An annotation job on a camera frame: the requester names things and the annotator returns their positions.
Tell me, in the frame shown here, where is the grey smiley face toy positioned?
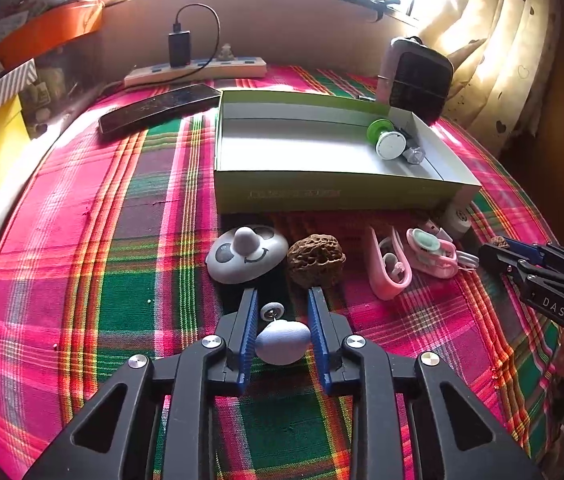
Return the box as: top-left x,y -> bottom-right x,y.
206,225 -> 289,283

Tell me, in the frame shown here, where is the green cardboard box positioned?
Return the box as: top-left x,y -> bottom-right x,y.
213,89 -> 483,215

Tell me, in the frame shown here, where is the white round container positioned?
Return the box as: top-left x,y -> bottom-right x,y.
443,201 -> 473,240

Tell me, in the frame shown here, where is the small black pink heater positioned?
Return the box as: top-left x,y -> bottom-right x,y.
377,36 -> 455,127

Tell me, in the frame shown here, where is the green and white spool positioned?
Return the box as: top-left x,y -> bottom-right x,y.
367,119 -> 408,160

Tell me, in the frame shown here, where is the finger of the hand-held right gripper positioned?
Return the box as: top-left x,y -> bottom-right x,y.
504,239 -> 564,275
478,244 -> 564,333

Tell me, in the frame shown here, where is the cream heart print curtain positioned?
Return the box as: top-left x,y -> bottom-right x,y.
419,0 -> 564,157

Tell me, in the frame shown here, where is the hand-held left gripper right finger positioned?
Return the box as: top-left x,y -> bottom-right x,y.
308,286 -> 543,480

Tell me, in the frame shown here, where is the large brown walnut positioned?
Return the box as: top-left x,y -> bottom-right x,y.
287,233 -> 348,289

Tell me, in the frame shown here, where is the black window clip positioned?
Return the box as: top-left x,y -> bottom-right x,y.
367,0 -> 401,24

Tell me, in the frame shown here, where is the pink case with green button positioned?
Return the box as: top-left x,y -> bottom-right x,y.
406,227 -> 459,278

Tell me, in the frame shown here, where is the black charger adapter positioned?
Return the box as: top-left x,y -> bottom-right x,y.
168,31 -> 192,68

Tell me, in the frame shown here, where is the orange tray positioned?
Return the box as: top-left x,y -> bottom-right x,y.
0,0 -> 105,68

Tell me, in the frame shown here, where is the black charger cable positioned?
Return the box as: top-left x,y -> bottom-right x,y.
172,4 -> 222,82

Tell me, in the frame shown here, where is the white power strip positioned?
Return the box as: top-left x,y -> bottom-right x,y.
123,56 -> 268,88

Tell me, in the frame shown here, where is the black smartphone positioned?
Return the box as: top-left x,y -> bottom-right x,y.
98,84 -> 223,136

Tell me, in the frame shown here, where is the grey egg-shaped ball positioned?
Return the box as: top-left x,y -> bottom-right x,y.
254,320 -> 311,366

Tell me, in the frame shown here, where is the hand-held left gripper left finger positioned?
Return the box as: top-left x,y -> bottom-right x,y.
22,287 -> 263,480

